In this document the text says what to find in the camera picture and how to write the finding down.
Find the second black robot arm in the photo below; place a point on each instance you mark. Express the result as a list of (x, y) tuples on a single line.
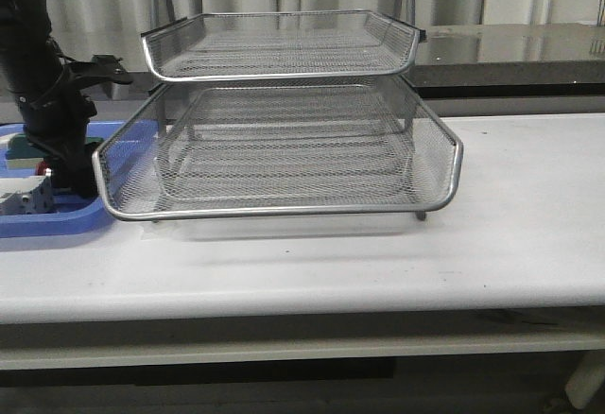
[(25, 39)]

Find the white table leg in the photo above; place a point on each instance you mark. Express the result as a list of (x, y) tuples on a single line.
[(586, 379)]

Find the silver mesh tray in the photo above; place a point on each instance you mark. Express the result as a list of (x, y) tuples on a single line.
[(431, 178), (231, 166), (269, 45)]

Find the blue plastic tray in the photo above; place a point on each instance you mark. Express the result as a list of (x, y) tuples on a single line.
[(74, 215)]

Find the dark back counter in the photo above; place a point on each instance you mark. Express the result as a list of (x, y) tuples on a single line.
[(459, 62)]

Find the green electrical module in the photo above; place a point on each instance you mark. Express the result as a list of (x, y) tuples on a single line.
[(22, 154)]

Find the red emergency stop button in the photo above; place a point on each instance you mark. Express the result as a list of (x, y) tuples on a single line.
[(44, 168)]

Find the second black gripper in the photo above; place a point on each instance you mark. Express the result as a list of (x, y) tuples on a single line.
[(56, 115)]

